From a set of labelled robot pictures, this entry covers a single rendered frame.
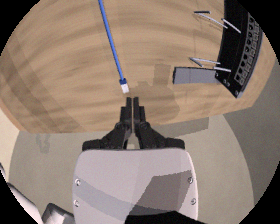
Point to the white cable plug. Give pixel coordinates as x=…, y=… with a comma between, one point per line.
x=124, y=86

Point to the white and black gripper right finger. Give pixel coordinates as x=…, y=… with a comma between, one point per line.
x=149, y=137

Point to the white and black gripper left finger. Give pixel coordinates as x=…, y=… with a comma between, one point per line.
x=115, y=139

